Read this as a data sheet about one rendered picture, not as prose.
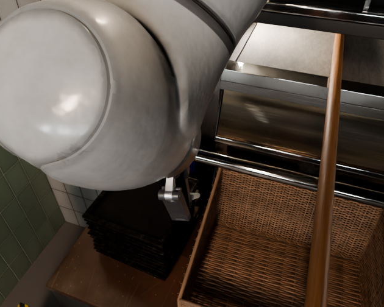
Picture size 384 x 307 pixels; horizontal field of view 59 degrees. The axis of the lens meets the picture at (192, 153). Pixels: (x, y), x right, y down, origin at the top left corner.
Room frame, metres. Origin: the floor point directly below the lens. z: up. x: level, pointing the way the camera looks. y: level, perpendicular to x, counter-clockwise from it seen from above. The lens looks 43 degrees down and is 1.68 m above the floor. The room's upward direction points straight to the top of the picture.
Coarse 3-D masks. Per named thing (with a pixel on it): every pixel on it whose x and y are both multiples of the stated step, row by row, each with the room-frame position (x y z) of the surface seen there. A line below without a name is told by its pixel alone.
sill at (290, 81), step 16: (240, 64) 0.93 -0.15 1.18; (224, 80) 0.90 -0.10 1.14; (240, 80) 0.89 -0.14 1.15; (256, 80) 0.87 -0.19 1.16; (272, 80) 0.85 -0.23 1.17; (288, 80) 0.84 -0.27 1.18; (304, 80) 0.84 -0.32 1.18; (320, 80) 0.84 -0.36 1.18; (320, 96) 0.81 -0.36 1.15; (352, 96) 0.78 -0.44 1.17; (368, 96) 0.77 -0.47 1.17
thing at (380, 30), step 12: (276, 0) 0.86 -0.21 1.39; (288, 0) 0.87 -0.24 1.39; (300, 0) 0.88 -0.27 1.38; (264, 12) 0.73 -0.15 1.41; (276, 24) 0.72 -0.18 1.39; (288, 24) 0.71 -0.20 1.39; (300, 24) 0.70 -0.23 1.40; (312, 24) 0.69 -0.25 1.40; (324, 24) 0.68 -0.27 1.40; (336, 24) 0.68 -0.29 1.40; (348, 24) 0.67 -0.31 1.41; (360, 24) 0.66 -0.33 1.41; (372, 24) 0.66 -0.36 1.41; (360, 36) 0.66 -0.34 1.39; (372, 36) 0.65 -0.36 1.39
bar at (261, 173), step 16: (208, 160) 0.53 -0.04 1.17; (224, 160) 0.52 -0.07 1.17; (240, 160) 0.52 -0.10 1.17; (256, 176) 0.49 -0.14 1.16; (272, 176) 0.48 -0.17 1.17; (288, 176) 0.48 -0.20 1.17; (304, 176) 0.47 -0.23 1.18; (336, 192) 0.44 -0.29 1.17; (352, 192) 0.43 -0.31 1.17; (368, 192) 0.43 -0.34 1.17
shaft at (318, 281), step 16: (336, 48) 0.98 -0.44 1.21; (336, 64) 0.88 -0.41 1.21; (336, 80) 0.79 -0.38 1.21; (336, 96) 0.71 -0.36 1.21; (336, 112) 0.65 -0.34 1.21; (336, 128) 0.59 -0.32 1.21; (336, 144) 0.54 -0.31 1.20; (320, 176) 0.45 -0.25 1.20; (320, 192) 0.41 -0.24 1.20; (320, 208) 0.37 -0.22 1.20; (320, 224) 0.33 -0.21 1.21; (320, 240) 0.30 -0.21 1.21; (320, 256) 0.27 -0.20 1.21; (320, 272) 0.25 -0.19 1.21; (320, 288) 0.22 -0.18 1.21; (304, 304) 0.21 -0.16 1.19; (320, 304) 0.20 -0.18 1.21
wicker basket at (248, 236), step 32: (224, 192) 0.81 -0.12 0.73; (256, 192) 0.79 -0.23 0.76; (288, 192) 0.76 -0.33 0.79; (224, 224) 0.77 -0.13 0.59; (256, 224) 0.74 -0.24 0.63; (288, 224) 0.72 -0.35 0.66; (352, 224) 0.67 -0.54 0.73; (192, 256) 0.53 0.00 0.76; (224, 256) 0.63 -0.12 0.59; (256, 256) 0.63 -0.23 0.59; (288, 256) 0.63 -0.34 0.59; (352, 256) 0.63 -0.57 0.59; (192, 288) 0.52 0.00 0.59; (224, 288) 0.52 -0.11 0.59; (256, 288) 0.52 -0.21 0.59; (288, 288) 0.52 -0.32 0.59; (352, 288) 0.52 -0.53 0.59
